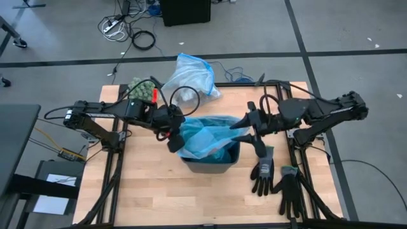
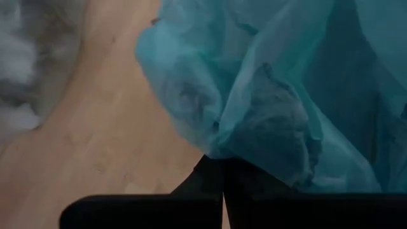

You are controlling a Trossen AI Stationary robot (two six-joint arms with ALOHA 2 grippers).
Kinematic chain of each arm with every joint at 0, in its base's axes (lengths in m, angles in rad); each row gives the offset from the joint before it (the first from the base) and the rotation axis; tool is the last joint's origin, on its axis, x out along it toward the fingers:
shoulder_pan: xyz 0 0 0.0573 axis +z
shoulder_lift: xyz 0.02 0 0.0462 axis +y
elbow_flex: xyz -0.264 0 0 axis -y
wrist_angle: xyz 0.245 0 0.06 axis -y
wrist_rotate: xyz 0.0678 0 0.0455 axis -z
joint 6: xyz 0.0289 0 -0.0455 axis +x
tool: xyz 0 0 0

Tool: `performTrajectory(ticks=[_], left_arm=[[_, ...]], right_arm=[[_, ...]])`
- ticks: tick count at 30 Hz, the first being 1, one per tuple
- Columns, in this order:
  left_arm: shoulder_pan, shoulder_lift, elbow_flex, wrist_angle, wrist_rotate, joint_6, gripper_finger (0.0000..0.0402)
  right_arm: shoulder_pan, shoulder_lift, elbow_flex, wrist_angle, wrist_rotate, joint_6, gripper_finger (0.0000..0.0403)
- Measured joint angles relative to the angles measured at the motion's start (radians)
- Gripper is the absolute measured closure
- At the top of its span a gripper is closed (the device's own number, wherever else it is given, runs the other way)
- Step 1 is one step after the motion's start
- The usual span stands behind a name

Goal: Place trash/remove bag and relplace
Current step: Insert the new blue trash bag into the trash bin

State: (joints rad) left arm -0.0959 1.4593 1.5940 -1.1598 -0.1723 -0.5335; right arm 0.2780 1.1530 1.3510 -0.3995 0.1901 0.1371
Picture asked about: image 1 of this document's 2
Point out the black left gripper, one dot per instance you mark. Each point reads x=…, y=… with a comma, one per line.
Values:
x=165, y=119

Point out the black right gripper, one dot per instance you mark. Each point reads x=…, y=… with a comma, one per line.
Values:
x=267, y=122

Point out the light blue trash bag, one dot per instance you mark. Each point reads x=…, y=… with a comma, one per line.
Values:
x=203, y=136

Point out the translucent grey trash bag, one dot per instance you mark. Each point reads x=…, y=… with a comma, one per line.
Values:
x=190, y=74

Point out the dark grey trash bin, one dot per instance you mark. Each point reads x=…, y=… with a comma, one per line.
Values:
x=210, y=168

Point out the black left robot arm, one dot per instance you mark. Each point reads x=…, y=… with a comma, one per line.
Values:
x=95, y=109

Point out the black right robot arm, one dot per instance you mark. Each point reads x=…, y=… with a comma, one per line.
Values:
x=321, y=109

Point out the green plant in white pot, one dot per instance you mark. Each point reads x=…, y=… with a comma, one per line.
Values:
x=140, y=90

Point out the grey black printed work glove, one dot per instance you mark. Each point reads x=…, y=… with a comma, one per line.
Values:
x=265, y=168

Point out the black yellow circuit board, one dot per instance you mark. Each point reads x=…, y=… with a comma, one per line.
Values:
x=68, y=155

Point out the black computer tower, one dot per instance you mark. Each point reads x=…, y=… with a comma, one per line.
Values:
x=184, y=12

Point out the white power strip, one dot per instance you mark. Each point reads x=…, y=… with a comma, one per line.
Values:
x=111, y=25

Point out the grey tray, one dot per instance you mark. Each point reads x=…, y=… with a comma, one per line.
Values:
x=47, y=167

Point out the white paper sheet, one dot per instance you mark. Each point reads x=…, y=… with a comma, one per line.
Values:
x=51, y=205

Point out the grey desk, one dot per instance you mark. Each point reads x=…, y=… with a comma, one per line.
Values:
x=16, y=136

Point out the metal leg with caster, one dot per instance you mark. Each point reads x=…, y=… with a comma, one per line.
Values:
x=19, y=43

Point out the black caster wheel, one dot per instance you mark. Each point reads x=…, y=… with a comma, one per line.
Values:
x=4, y=82

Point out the black aluminium table frame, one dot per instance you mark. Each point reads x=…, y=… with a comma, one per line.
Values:
x=284, y=86

